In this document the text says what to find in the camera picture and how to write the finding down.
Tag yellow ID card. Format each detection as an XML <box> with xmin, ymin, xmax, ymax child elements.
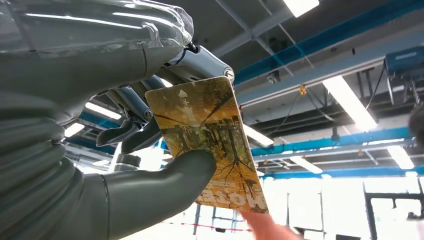
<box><xmin>144</xmin><ymin>75</ymin><xmax>270</xmax><ymax>215</ymax></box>

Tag blue overhead hoist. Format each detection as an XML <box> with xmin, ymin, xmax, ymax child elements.
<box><xmin>384</xmin><ymin>45</ymin><xmax>424</xmax><ymax>75</ymax></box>

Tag ceiling light panel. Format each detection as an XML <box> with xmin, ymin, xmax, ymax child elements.
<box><xmin>243</xmin><ymin>124</ymin><xmax>275</xmax><ymax>148</ymax></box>
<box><xmin>289</xmin><ymin>155</ymin><xmax>324</xmax><ymax>175</ymax></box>
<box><xmin>283</xmin><ymin>0</ymin><xmax>321</xmax><ymax>18</ymax></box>
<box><xmin>385</xmin><ymin>145</ymin><xmax>415</xmax><ymax>170</ymax></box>
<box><xmin>85</xmin><ymin>101</ymin><xmax>123</xmax><ymax>121</ymax></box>
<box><xmin>322</xmin><ymin>75</ymin><xmax>379</xmax><ymax>132</ymax></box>

